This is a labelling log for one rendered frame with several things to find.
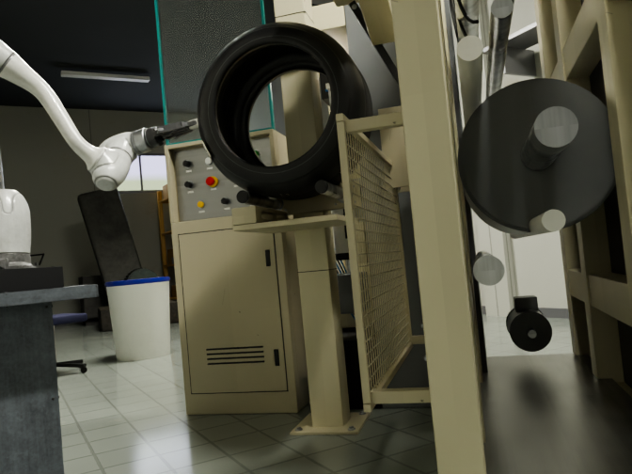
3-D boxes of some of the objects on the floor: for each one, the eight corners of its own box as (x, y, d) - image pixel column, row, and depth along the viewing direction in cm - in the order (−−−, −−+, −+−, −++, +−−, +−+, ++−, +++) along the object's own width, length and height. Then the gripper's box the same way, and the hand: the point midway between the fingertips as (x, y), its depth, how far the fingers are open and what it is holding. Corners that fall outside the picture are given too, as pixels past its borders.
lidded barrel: (161, 348, 517) (155, 277, 520) (186, 353, 475) (180, 275, 478) (102, 359, 485) (96, 283, 487) (123, 364, 443) (117, 281, 446)
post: (320, 419, 238) (266, -162, 249) (351, 419, 235) (295, -171, 245) (310, 430, 226) (255, -183, 236) (344, 429, 222) (286, -194, 232)
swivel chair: (86, 365, 457) (78, 254, 461) (93, 373, 414) (84, 250, 417) (12, 376, 433) (5, 259, 437) (12, 387, 390) (3, 256, 393)
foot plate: (309, 415, 247) (308, 410, 247) (371, 414, 239) (370, 408, 240) (290, 434, 221) (289, 429, 221) (357, 434, 214) (357, 428, 214)
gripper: (138, 125, 211) (195, 105, 205) (157, 132, 224) (212, 114, 218) (142, 145, 211) (199, 126, 205) (161, 150, 223) (215, 133, 217)
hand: (197, 122), depth 212 cm, fingers closed
